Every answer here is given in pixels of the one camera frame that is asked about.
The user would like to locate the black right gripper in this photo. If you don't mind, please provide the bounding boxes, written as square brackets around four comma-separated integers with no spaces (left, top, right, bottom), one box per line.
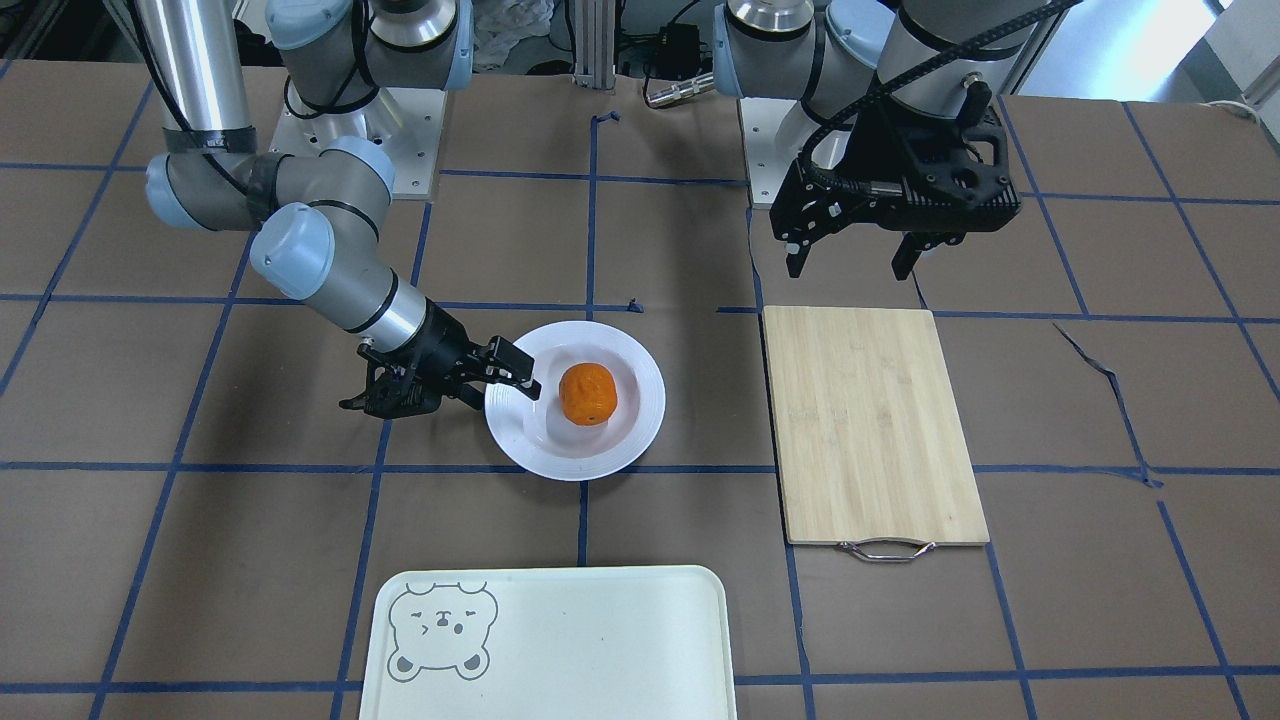
[339,300,541,419]

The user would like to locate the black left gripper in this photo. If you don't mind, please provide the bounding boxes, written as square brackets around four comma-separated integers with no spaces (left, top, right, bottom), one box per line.
[774,79,1021,281]

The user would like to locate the orange fruit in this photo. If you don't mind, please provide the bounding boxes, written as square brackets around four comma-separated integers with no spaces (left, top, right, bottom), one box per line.
[558,363,618,427]

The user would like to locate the white round plate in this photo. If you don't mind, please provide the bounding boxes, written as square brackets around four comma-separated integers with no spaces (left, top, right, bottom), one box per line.
[484,322,666,480]

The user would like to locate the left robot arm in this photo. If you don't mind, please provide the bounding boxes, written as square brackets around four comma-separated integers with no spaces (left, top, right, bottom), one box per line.
[713,1,1070,279]

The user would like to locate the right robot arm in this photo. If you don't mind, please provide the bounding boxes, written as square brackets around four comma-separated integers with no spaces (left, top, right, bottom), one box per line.
[127,1,541,419]

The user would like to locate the cream bear tray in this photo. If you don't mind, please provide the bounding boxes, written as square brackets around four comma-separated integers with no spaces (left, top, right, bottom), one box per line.
[360,565,737,719]

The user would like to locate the bamboo cutting board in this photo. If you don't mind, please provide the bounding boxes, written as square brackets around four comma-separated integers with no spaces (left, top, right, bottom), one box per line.
[762,305,989,561]

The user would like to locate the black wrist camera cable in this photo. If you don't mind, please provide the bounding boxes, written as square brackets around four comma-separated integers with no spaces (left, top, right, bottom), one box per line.
[795,0,1085,191]

